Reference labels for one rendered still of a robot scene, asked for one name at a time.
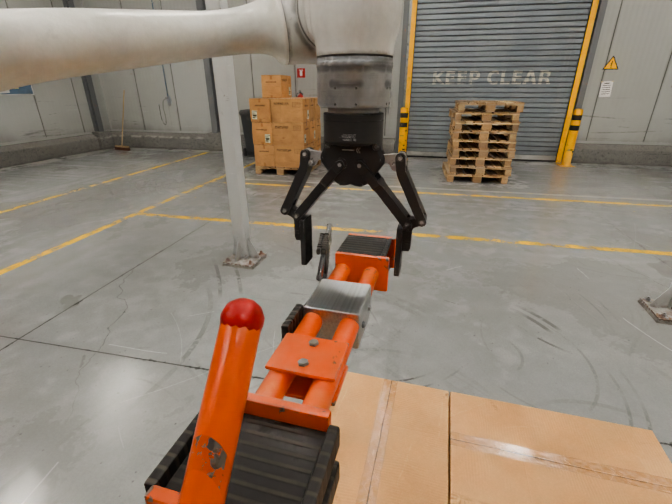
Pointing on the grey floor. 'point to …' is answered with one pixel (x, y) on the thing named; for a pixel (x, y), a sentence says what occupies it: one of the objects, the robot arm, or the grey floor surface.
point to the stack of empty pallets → (475, 149)
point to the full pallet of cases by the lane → (283, 126)
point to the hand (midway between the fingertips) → (351, 259)
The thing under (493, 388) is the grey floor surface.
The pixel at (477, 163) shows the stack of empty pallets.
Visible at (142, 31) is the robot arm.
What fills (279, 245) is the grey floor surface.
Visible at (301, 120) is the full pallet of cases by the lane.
